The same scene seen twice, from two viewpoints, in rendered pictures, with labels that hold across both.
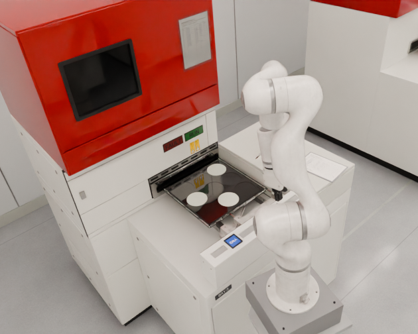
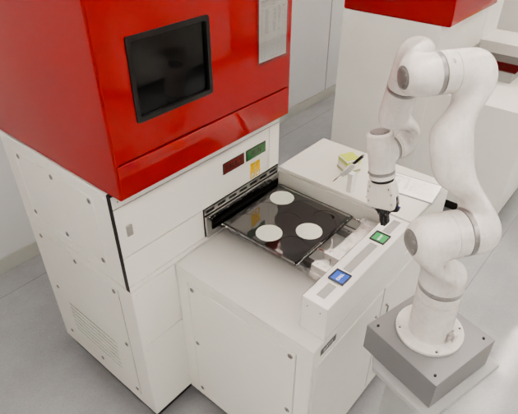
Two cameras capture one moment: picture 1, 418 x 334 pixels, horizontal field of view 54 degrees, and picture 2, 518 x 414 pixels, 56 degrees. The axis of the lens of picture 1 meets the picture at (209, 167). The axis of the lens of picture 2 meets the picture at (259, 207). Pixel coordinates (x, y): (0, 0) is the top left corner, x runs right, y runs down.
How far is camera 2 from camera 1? 0.49 m
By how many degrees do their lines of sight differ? 11
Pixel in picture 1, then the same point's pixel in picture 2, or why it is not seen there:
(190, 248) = (273, 294)
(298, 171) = (471, 167)
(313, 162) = (402, 183)
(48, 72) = (111, 49)
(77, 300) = (82, 389)
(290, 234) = (460, 248)
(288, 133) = (460, 118)
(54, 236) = (32, 309)
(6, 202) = not seen: outside the picture
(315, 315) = (467, 355)
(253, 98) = (423, 72)
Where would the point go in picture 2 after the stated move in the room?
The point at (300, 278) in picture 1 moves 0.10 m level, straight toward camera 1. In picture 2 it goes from (454, 308) to (464, 338)
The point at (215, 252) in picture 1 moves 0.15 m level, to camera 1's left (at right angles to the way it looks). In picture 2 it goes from (322, 292) to (275, 301)
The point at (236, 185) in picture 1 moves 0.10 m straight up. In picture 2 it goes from (313, 214) to (315, 193)
